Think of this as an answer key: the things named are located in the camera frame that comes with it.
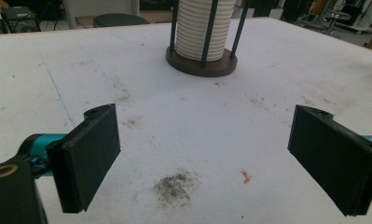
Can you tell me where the dark round stool seat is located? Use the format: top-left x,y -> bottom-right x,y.
92,13 -> 151,29

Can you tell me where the brown round cup holder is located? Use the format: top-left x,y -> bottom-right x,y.
165,0 -> 250,78

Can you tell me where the metal stool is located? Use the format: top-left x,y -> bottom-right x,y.
324,9 -> 353,35

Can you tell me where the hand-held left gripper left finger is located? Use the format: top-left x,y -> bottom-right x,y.
46,103 -> 122,214

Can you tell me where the stack of white cups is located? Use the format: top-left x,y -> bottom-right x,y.
174,0 -> 237,63

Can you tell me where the black equipment box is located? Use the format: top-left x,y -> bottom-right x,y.
1,7 -> 41,34

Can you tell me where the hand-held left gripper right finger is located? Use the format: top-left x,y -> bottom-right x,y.
287,105 -> 372,217

